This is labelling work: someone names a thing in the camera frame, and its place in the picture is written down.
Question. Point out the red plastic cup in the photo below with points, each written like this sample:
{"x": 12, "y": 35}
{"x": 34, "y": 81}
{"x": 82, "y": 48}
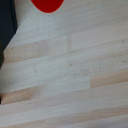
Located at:
{"x": 47, "y": 5}

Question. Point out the black fabric storage box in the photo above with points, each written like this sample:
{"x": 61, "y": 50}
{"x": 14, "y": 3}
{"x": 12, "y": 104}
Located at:
{"x": 6, "y": 23}

